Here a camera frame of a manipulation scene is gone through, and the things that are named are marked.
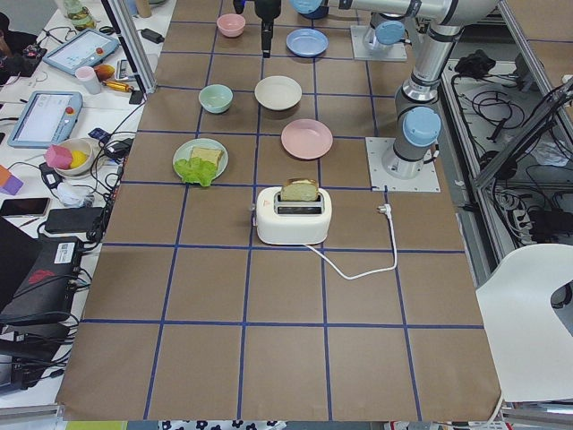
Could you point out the aluminium frame post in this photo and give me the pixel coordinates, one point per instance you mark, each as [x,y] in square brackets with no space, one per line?
[122,22]

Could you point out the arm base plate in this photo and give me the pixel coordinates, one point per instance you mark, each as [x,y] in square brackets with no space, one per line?
[397,53]
[390,173]

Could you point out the far teach pendant tablet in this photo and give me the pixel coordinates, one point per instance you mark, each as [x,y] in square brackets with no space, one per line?
[87,48]

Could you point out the white toaster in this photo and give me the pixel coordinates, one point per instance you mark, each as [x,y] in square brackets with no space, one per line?
[291,223]

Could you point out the smartphone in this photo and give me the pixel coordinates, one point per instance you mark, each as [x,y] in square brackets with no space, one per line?
[25,207]

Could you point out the beige bowl with toys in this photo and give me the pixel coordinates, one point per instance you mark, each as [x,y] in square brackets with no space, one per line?
[72,157]

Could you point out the pink cup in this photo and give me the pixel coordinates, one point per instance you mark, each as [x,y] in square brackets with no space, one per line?
[88,78]

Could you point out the white chair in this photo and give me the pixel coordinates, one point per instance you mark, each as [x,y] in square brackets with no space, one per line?
[531,347]

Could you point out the near teach pendant tablet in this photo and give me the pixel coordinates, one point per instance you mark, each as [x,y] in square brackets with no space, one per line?
[47,118]

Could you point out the blue plate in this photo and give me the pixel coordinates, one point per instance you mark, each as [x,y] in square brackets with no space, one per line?
[307,42]

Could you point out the orange screwdriver handle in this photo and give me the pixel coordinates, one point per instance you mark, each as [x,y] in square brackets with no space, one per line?
[118,86]

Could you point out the pink plate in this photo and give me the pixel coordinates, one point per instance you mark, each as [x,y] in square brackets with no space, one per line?
[306,139]

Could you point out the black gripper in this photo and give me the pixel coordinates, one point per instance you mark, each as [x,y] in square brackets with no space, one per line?
[267,10]

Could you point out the mint green plate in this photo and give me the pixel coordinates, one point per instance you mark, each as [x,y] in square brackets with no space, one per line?
[184,151]

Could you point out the cream white plate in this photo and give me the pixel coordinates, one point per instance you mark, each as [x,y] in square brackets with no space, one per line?
[278,92]

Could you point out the green lettuce leaf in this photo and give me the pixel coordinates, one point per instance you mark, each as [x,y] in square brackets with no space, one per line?
[196,171]

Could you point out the pink bowl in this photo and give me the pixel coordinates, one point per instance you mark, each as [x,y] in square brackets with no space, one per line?
[231,25]

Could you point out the black power adapter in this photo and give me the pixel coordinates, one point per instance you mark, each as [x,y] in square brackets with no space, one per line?
[152,36]

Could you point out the mint green bowl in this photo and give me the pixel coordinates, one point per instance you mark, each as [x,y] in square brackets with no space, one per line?
[216,98]

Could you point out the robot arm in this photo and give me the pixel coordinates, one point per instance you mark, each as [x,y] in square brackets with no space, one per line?
[385,30]
[418,123]

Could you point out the dark blue pot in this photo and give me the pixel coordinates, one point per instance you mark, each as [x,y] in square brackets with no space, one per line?
[319,13]

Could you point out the bread slice on plate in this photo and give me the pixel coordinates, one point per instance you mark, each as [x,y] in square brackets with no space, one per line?
[212,156]

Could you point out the teach pendant tablet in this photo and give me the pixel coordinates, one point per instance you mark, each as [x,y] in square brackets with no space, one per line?
[47,118]
[87,48]

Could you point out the bread slice in toaster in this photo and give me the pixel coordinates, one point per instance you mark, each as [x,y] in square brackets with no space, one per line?
[299,190]

